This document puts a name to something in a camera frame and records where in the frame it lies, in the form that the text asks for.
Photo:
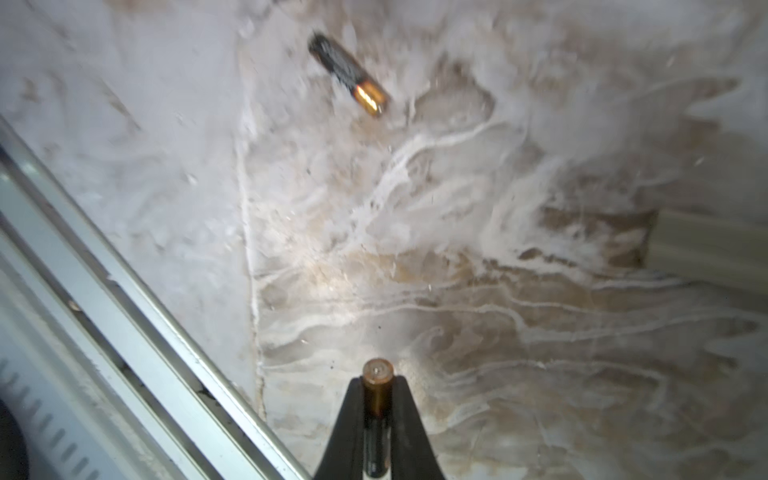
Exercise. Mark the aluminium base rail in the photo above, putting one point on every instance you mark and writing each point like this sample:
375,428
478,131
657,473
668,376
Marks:
96,376

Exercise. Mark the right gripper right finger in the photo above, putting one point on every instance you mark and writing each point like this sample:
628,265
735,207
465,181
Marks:
412,457

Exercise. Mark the white remote control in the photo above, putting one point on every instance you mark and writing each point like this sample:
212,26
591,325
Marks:
708,249

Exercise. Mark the AAA battery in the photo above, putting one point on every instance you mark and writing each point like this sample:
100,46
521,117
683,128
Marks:
340,64
377,380

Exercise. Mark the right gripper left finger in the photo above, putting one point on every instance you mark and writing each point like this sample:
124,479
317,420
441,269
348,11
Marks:
343,456

